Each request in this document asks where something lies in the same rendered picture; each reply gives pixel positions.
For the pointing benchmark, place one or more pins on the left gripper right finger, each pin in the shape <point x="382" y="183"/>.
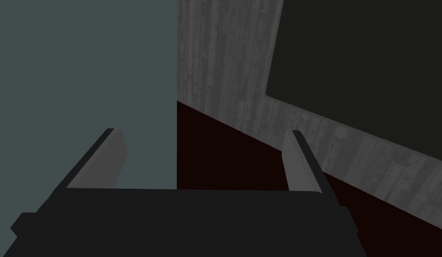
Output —
<point x="300" y="171"/>

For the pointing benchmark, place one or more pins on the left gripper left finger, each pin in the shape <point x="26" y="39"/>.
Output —
<point x="99" y="167"/>

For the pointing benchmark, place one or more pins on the grey-blue flat panel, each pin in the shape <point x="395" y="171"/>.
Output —
<point x="81" y="64"/>

